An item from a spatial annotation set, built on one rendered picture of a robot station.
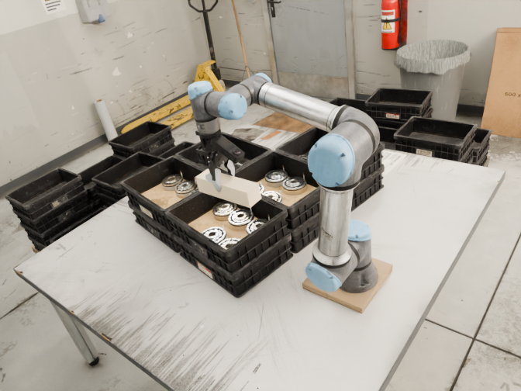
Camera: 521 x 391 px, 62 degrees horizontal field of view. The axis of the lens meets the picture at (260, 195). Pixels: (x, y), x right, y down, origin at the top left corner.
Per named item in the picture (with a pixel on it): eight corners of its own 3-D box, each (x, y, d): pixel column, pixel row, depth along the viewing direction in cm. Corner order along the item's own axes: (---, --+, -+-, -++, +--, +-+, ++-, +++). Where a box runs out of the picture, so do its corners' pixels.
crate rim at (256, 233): (290, 215, 160) (289, 209, 158) (226, 258, 145) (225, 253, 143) (223, 182, 187) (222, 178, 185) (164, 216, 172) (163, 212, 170)
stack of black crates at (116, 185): (156, 203, 330) (139, 150, 305) (183, 213, 312) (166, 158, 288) (113, 233, 305) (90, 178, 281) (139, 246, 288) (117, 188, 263)
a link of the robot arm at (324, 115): (398, 110, 114) (254, 62, 137) (378, 128, 107) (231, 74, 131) (391, 147, 121) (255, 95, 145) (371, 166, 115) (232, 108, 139)
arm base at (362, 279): (384, 269, 154) (384, 248, 148) (367, 299, 144) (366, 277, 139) (344, 257, 162) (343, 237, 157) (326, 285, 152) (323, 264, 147)
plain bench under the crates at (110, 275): (487, 282, 235) (506, 170, 197) (336, 600, 138) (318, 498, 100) (258, 208, 329) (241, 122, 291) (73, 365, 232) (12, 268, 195)
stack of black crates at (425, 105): (433, 148, 333) (437, 91, 308) (416, 169, 312) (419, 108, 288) (381, 140, 358) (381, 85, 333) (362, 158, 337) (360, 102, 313)
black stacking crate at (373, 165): (385, 167, 195) (385, 144, 189) (343, 198, 180) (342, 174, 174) (319, 146, 222) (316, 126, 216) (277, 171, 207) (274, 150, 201)
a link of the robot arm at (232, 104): (253, 85, 127) (226, 81, 134) (227, 100, 121) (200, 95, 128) (257, 110, 132) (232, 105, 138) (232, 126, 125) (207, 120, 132)
